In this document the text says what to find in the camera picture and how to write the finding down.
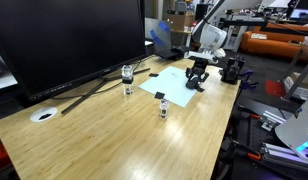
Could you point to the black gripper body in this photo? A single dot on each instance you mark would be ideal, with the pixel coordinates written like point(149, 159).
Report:
point(198, 69)

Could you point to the dark grey whiteboard eraser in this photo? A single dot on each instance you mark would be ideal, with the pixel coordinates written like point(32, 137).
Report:
point(194, 83)

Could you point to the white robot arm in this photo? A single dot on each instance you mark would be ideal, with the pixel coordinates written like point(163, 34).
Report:
point(211, 39)

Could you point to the white whiteboard sheet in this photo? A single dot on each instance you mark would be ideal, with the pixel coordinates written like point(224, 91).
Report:
point(172, 83)

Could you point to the black tape square top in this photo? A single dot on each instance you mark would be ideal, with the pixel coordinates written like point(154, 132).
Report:
point(159, 95)

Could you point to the black tape square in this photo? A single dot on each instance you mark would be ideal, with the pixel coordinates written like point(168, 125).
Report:
point(159, 95)
point(153, 75)

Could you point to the black tape square left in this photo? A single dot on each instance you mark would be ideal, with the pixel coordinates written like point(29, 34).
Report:
point(153, 75)

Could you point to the round clear acrylic salt shaker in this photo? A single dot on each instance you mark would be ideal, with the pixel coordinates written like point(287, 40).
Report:
point(163, 107)

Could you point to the black laptop with blue tape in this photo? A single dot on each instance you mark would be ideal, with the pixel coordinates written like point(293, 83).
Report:
point(163, 48)

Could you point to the square clear acrylic pepper mill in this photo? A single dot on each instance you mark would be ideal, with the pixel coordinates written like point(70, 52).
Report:
point(127, 79)

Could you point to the black monitor stand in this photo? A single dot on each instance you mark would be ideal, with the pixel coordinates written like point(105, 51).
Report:
point(97, 88)

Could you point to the orange sofa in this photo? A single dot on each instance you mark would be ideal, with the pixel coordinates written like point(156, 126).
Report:
point(272, 44)

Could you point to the large black monitor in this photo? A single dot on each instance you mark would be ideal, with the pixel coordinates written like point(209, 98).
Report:
point(51, 46)

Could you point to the white cable grommet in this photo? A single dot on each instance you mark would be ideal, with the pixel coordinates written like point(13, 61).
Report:
point(43, 114)

